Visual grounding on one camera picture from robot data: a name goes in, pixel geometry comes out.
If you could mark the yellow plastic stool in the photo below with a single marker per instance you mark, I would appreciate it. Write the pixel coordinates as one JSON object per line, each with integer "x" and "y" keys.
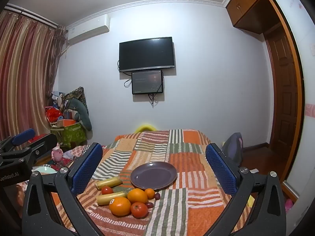
{"x": 144, "y": 127}

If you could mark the yellow-green sugarcane piece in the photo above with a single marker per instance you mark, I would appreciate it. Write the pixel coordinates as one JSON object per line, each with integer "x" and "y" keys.
{"x": 108, "y": 182}
{"x": 110, "y": 198}

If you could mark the small mandarin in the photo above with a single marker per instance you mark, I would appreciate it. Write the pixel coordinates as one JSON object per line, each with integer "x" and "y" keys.
{"x": 149, "y": 193}

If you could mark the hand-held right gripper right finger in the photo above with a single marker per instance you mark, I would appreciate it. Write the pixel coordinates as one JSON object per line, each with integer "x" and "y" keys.
{"x": 221, "y": 170}

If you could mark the large red tomato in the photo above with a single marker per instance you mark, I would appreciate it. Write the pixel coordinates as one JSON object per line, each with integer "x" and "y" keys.
{"x": 139, "y": 210}

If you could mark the floral quilt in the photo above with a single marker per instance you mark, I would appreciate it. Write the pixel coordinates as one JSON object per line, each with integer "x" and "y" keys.
{"x": 76, "y": 152}

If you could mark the dark patterned cloth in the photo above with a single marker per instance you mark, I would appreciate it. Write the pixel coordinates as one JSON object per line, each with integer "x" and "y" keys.
{"x": 76, "y": 95}

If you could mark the green cardboard box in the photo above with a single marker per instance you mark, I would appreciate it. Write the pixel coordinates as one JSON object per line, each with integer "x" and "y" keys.
{"x": 71, "y": 134}

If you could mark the dark red grape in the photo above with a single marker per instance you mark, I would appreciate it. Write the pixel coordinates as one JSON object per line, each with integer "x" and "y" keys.
{"x": 157, "y": 196}
{"x": 149, "y": 204}

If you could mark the pale green basin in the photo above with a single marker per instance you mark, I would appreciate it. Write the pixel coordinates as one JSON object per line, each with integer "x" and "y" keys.
{"x": 45, "y": 170}

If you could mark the striped patchwork blanket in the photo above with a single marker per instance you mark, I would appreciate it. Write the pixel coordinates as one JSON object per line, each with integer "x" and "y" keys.
{"x": 187, "y": 157}

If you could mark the plain orange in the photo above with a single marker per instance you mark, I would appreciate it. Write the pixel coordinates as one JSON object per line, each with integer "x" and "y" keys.
{"x": 137, "y": 195}

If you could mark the brown wooden door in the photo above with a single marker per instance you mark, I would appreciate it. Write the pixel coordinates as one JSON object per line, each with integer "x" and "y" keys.
{"x": 283, "y": 91}

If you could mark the curtain rod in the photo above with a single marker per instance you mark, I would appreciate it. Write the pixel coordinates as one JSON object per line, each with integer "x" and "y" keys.
{"x": 34, "y": 17}

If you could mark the black wall television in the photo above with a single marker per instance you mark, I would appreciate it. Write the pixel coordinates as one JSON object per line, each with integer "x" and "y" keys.
{"x": 147, "y": 54}

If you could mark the grey plush toy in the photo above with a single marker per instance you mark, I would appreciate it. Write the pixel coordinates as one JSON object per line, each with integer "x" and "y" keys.
{"x": 82, "y": 113}

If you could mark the pink plush toy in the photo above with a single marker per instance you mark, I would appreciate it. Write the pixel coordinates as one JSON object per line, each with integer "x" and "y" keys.
{"x": 58, "y": 153}

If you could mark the white air conditioner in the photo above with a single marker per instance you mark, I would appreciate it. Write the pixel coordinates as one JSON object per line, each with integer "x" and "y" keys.
{"x": 88, "y": 28}

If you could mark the striped red curtain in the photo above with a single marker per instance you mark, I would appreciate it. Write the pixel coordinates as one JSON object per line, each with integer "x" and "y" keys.
{"x": 27, "y": 73}

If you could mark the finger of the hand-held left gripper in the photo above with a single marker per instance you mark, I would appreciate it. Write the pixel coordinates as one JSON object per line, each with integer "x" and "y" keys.
{"x": 23, "y": 136}
{"x": 43, "y": 143}

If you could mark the purple plate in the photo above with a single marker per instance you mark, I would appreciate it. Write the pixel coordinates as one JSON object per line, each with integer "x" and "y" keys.
{"x": 153, "y": 175}

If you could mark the large orange with sticker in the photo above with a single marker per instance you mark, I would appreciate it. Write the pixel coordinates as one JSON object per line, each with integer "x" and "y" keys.
{"x": 120, "y": 207}

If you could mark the small red tomato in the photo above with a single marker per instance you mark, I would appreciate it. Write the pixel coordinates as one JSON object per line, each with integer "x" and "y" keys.
{"x": 107, "y": 190}

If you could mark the red plastic bag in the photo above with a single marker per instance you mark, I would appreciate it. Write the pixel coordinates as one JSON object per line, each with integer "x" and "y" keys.
{"x": 54, "y": 115}

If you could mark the wooden overhead cabinet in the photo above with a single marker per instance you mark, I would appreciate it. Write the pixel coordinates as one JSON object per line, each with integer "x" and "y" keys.
{"x": 246, "y": 7}

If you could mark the small black wall monitor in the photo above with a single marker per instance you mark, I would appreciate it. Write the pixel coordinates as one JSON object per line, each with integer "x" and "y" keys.
{"x": 147, "y": 81}

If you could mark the grey bag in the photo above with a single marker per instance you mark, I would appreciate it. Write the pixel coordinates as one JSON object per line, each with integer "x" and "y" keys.
{"x": 232, "y": 147}

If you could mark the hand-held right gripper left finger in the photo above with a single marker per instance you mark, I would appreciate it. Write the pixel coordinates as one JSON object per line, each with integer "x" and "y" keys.
{"x": 87, "y": 168}

